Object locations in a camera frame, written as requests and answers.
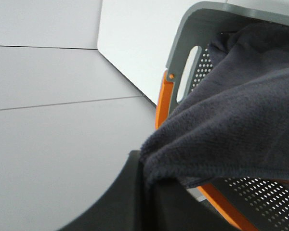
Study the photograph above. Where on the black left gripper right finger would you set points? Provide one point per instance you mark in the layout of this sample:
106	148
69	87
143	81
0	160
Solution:
173	208

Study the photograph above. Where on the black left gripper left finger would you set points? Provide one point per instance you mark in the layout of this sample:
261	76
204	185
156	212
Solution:
121	207

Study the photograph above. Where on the dark grey towel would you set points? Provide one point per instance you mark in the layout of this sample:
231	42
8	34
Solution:
235	123

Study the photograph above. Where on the grey perforated plastic basket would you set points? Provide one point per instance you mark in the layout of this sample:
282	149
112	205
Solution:
264	203

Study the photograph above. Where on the orange basket handle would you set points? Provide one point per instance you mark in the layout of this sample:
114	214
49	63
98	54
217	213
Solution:
214	197

